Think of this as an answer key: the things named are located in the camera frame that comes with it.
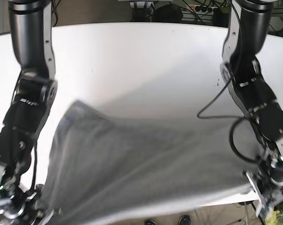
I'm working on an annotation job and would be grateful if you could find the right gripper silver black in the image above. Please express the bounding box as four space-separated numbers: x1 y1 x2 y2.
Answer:
5 189 56 225

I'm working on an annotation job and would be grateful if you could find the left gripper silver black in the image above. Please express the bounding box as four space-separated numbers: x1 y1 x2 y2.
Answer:
246 172 283 217

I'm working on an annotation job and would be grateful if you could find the light grey printed T-shirt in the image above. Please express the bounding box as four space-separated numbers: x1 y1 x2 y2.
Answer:
42 101 257 225

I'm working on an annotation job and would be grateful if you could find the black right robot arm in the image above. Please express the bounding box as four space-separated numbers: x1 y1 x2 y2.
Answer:
0 0 58 225

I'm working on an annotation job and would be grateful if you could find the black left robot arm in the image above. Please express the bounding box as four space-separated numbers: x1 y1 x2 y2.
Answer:
221 0 283 217

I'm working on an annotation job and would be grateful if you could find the left silver table grommet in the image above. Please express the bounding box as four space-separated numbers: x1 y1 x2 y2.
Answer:
36 184 44 190

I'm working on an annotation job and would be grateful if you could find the green potted plant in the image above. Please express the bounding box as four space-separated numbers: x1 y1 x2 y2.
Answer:
265 202 283 225

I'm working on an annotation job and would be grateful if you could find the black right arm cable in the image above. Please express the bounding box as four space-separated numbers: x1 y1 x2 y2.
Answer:
30 140 38 193

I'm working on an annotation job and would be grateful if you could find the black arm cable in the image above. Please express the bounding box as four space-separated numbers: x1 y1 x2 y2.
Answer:
30 140 38 193
196 0 266 165

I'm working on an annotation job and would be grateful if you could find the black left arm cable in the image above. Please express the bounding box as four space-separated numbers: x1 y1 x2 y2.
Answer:
196 0 266 165

